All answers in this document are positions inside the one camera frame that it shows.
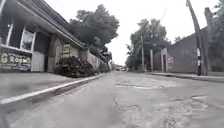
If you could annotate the tree with thick trunk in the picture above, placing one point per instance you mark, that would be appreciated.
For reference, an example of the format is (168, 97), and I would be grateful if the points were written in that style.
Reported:
(216, 40)

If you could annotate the thin pole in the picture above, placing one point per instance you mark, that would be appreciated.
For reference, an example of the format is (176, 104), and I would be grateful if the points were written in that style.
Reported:
(142, 53)

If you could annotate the grey concrete pavement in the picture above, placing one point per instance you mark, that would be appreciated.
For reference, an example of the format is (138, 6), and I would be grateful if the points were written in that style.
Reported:
(23, 83)

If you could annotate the small bush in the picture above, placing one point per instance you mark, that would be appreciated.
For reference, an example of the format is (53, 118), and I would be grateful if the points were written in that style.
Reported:
(104, 67)

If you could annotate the pale gate pillar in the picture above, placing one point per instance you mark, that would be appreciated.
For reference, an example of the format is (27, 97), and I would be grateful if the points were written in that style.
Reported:
(151, 60)

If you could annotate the grey walled building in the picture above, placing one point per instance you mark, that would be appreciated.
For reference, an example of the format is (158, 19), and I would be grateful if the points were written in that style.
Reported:
(183, 55)

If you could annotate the leaning utility pole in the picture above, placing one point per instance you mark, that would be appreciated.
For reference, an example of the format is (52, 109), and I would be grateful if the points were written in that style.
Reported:
(199, 40)

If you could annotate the long building with porch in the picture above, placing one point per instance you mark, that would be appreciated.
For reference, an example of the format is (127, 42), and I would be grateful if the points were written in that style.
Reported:
(40, 33)

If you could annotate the pale painted kerb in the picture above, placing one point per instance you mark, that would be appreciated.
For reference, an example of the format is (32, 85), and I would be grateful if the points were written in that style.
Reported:
(50, 89)

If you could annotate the vehicle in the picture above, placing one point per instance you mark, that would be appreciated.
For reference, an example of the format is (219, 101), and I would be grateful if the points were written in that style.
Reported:
(123, 69)

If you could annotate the tall leafy tree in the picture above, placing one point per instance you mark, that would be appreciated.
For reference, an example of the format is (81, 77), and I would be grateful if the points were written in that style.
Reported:
(150, 40)

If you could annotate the grey cracked asphalt road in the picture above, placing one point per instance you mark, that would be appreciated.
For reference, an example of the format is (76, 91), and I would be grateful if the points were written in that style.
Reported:
(140, 100)

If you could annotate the grey raised pavement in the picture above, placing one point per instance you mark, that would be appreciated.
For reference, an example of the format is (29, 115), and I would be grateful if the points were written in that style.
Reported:
(193, 76)

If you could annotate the large dark tree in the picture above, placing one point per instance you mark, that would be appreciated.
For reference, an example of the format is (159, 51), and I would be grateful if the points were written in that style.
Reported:
(95, 26)

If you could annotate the pale yellow sign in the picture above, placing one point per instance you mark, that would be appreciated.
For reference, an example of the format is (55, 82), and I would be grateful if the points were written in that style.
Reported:
(66, 49)

